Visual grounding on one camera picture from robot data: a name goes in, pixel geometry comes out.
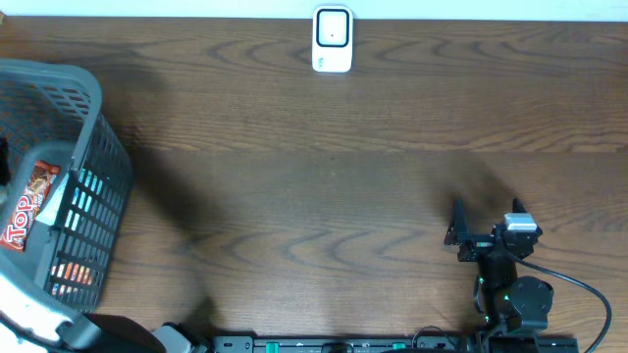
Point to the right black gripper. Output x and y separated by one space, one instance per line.
458 233

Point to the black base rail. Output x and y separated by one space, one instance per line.
428 343

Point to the white barcode scanner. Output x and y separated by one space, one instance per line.
332 39

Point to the grey plastic shopping basket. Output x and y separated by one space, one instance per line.
52 113

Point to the orange snack packet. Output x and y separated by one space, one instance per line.
74 273

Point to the white wet wipes pack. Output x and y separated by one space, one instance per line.
55 203

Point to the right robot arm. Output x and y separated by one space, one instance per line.
513 304

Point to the red Top chocolate bar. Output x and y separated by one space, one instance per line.
15 234

